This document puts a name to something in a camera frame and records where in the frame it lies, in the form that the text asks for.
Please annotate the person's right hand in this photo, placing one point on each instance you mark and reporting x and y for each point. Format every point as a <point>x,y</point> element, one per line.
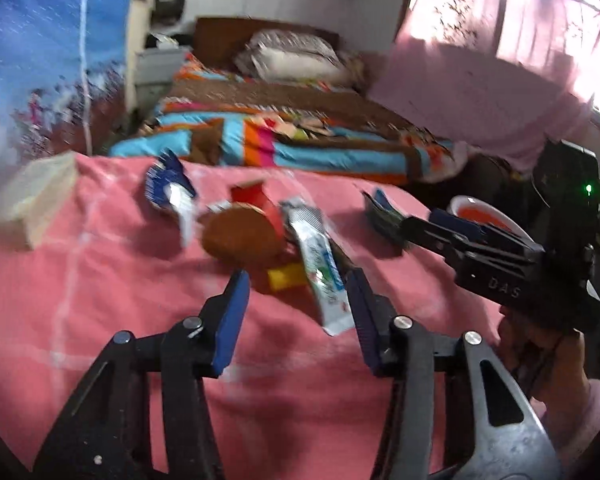
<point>550,360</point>

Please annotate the pink curtain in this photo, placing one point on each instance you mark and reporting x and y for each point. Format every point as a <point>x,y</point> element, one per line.
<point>455,85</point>

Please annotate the pink checked cloth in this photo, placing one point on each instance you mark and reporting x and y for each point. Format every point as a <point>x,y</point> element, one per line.
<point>105,285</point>

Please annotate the colourful striped blanket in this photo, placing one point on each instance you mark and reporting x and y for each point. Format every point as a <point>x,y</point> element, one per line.
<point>305,155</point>

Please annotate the yellow red wrapper piece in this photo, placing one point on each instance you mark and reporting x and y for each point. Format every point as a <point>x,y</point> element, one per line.
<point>285,277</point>

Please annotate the dark blue green wrapper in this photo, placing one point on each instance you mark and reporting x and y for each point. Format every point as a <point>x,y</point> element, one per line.
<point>382,215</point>

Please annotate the blue fabric wardrobe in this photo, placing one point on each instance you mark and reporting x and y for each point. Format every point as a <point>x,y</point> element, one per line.
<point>40,35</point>

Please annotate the white green packet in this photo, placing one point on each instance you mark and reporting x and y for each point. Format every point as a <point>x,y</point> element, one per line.
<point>320,270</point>

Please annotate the white pillow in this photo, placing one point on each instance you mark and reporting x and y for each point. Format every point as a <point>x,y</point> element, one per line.
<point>295,67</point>

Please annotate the white red bowl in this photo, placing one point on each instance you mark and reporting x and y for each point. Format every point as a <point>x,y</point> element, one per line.
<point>480,216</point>

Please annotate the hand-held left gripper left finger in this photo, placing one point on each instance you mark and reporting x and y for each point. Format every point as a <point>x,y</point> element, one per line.
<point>232,320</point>

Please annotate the person's right forearm pink sleeve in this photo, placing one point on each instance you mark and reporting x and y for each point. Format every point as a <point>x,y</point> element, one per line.
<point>587,412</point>

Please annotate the brown round disc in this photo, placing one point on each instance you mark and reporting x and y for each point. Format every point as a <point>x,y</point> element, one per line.
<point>237,235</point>

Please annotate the floral folded quilt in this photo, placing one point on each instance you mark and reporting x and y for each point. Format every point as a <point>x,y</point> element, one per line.
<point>290,42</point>

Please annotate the beige cabinet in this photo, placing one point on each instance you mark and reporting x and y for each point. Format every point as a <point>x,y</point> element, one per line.
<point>137,35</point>

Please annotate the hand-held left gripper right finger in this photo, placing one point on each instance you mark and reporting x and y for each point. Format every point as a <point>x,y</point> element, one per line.
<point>362,320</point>

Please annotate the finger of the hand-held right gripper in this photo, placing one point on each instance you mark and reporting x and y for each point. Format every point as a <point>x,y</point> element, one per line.
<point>455,222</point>
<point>430,237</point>

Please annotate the blue silver snack wrapper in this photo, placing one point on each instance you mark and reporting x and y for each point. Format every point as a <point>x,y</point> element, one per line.
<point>165,180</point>

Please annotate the white nightstand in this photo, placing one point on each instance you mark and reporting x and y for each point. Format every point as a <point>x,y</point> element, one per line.
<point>152,70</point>

